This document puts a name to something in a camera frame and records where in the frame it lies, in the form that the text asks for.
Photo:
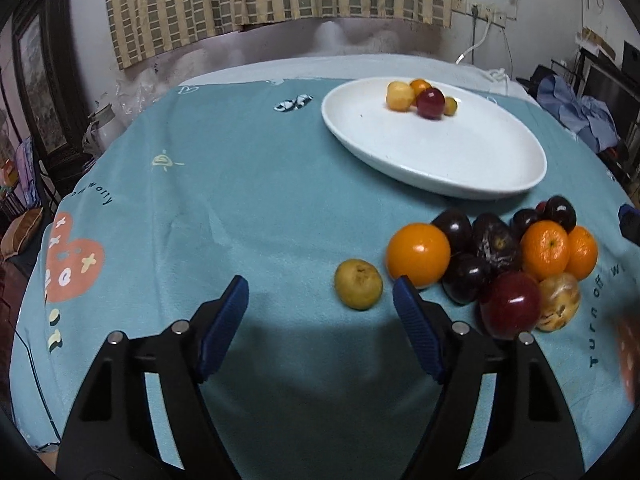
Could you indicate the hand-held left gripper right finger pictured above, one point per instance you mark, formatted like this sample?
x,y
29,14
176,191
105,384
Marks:
x,y
417,325

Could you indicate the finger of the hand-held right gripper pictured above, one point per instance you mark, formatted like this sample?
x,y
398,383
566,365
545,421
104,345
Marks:
x,y
629,222

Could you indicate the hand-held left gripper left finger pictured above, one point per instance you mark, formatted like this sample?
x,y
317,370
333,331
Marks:
x,y
225,320

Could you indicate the dark purple plum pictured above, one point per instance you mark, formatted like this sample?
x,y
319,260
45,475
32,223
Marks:
x,y
524,220
466,277
454,230
561,212

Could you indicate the yellow-green pear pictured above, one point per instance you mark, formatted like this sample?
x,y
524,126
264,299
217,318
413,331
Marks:
x,y
358,284

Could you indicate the small red fruit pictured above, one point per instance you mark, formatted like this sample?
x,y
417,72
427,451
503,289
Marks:
x,y
541,207

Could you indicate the red apple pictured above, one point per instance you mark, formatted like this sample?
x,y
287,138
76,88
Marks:
x,y
510,305

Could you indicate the pale spotted yellow fruit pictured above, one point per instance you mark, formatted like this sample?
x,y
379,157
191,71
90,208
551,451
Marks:
x,y
559,302

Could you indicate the wrinkled dark purple fruit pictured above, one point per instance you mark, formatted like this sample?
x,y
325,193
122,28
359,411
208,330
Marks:
x,y
494,245

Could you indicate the white oval plate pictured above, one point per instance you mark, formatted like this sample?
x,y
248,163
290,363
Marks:
x,y
450,155

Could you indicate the teal printed blanket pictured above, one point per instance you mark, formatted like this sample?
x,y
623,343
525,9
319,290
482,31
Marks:
x,y
225,200

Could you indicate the blue clothes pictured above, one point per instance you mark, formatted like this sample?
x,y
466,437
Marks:
x,y
575,107

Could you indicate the black monitor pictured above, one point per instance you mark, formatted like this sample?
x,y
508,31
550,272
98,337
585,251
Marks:
x,y
612,87

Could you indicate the small yellow-green fruit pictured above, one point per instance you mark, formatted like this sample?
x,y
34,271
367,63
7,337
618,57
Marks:
x,y
451,106

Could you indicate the red plum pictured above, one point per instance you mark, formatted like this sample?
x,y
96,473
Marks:
x,y
431,103

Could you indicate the brown cushion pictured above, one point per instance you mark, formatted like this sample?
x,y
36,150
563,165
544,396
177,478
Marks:
x,y
20,230

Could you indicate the white kettle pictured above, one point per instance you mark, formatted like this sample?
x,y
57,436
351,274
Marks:
x,y
102,127

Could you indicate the pale yellow round fruit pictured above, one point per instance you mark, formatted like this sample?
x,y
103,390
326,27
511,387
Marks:
x,y
399,96

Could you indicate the small orange tangerine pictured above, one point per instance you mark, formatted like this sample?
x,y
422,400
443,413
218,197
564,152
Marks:
x,y
421,84

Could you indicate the white sheet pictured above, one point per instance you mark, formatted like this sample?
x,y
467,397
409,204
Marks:
x,y
300,67

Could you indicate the checked beige curtain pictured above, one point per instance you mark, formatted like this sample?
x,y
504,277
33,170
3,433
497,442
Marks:
x,y
260,0

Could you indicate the white wall socket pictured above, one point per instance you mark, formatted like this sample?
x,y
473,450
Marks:
x,y
477,9

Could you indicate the dark wooden picture frame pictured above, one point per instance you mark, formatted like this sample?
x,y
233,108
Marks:
x,y
42,90

